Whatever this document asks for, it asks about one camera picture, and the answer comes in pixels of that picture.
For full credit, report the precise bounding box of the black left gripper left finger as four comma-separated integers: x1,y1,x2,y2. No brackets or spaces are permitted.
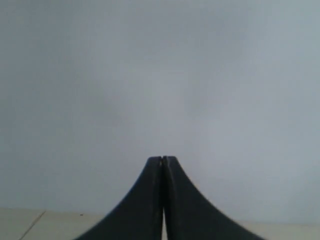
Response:
76,156,163,240

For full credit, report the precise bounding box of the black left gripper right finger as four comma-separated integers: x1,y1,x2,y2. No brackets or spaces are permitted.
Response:
161,156,261,240

